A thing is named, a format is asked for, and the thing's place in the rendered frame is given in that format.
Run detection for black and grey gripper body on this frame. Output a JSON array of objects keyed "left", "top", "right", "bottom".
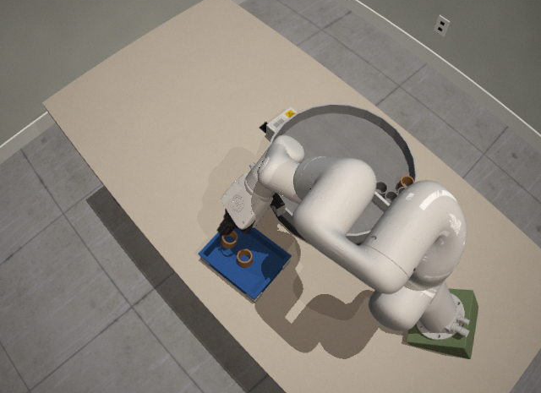
[{"left": 221, "top": 172, "right": 273, "bottom": 229}]

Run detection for bronze bushing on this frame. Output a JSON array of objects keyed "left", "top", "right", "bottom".
[
  {"left": 397, "top": 176, "right": 414, "bottom": 189},
  {"left": 221, "top": 231, "right": 238, "bottom": 248},
  {"left": 238, "top": 249, "right": 253, "bottom": 268}
]

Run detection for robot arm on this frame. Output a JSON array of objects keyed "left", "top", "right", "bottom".
[{"left": 246, "top": 135, "right": 470, "bottom": 341}]

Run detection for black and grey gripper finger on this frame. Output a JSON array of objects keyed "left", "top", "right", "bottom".
[
  {"left": 217, "top": 208, "right": 232, "bottom": 232},
  {"left": 219, "top": 221, "right": 254, "bottom": 236}
]

